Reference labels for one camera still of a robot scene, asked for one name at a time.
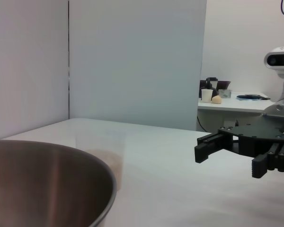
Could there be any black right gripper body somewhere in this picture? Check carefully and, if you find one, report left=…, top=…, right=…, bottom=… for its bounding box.
left=217, top=122, right=284, bottom=158

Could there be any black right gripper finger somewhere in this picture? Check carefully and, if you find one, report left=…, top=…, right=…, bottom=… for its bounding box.
left=250, top=141, right=284, bottom=179
left=194, top=132, right=234, bottom=164

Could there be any stainless steel mixing bowl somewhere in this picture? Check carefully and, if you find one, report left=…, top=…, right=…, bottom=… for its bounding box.
left=0, top=139, right=117, bottom=227

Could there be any white paper cup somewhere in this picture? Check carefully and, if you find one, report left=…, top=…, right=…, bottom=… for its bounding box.
left=201, top=89, right=214, bottom=103

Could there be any dark purple bowl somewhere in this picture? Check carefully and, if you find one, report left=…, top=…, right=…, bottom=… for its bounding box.
left=217, top=80, right=231, bottom=90

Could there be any white background desk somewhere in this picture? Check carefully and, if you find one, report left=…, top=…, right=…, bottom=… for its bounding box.
left=197, top=91, right=273, bottom=133

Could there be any blue plate with black item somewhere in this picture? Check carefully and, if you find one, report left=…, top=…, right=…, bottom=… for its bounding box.
left=236, top=94, right=271, bottom=102

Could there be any grey green small box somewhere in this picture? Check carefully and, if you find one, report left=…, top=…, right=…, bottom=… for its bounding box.
left=218, top=89, right=232, bottom=99

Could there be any black kettle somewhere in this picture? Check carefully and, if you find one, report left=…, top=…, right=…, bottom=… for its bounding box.
left=199, top=77, right=220, bottom=97

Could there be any white partition board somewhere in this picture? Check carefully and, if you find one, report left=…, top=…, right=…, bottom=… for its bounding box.
left=68, top=0, right=207, bottom=132

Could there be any thin black hanging cable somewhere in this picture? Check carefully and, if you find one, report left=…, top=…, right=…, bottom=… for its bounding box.
left=196, top=115, right=209, bottom=132

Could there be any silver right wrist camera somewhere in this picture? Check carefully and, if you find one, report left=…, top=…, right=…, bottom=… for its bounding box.
left=264, top=46, right=284, bottom=79

